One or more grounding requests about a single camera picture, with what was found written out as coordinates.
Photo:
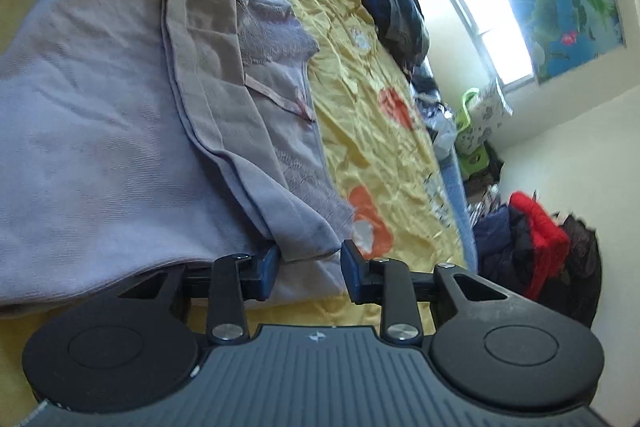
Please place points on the pile of dark clothes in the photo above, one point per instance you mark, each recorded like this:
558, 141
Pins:
390, 2

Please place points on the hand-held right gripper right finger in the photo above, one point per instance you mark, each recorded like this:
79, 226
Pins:
352, 274

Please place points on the red jacket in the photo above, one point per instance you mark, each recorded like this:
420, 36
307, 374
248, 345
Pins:
540, 232

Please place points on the clear plastic bag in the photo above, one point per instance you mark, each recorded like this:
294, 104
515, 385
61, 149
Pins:
444, 132

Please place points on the navy jacket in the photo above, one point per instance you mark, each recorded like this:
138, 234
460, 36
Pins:
500, 242

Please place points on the black and white patterned cloth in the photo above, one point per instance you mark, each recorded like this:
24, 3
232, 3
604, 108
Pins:
492, 199

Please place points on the black hanging clothes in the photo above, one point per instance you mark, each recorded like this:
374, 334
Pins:
580, 267

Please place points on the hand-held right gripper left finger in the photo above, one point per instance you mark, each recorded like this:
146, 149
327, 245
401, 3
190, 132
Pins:
265, 274

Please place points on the yellow printed blanket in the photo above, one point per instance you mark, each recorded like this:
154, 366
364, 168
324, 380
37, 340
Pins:
365, 57

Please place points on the white patterned bag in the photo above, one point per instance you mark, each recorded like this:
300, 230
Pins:
482, 117

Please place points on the window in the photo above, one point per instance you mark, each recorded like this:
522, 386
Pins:
490, 22

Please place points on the lavender long-sleeved top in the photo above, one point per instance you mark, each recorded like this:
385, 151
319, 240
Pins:
100, 117

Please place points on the green plastic stool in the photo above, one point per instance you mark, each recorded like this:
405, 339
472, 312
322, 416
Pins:
475, 162

